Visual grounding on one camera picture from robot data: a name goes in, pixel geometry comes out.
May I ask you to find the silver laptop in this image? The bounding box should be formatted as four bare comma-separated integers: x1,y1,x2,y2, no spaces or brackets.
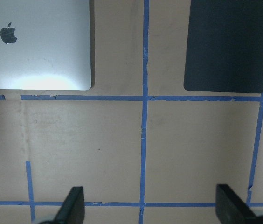
0,0,94,91

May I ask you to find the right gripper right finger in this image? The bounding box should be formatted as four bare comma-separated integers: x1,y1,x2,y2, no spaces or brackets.
215,184,262,224

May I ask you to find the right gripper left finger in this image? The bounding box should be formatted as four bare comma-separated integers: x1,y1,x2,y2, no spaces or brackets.
53,186,85,224

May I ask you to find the black mousepad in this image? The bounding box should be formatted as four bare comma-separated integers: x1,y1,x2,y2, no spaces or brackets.
184,0,263,93

